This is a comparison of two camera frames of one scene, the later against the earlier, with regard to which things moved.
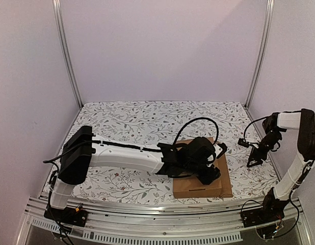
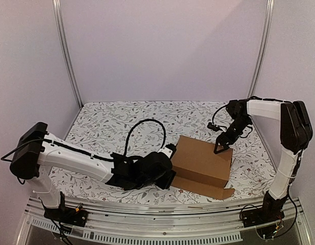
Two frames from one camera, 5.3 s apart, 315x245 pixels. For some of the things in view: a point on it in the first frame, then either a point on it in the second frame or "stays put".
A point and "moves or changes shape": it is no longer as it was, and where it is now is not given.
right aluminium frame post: (270, 5) stays put
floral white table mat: (147, 123) stays put
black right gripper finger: (252, 159) -> (219, 146)
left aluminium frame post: (57, 6) stays put
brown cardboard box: (191, 187) moves or changes shape
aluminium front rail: (174, 223) stays put
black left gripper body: (206, 178) -> (165, 184)
